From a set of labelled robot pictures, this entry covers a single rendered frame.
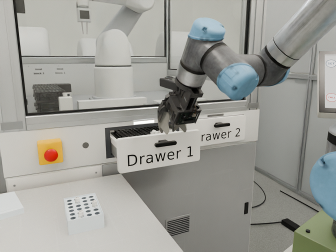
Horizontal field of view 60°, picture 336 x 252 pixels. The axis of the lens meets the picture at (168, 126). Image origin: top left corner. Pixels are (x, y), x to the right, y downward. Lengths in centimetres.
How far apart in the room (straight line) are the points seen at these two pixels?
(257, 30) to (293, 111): 156
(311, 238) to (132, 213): 43
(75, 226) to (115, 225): 10
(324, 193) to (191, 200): 86
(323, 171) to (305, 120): 221
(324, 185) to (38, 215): 69
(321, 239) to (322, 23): 41
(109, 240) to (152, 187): 49
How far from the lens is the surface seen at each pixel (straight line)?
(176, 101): 77
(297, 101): 275
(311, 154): 270
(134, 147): 91
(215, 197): 135
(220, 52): 63
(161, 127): 85
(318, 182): 49
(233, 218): 147
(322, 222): 73
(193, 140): 99
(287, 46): 67
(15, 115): 101
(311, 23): 65
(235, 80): 59
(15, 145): 103
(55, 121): 101
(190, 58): 68
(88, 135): 104
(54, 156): 96
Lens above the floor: 117
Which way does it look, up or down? 13 degrees down
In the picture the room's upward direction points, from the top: straight up
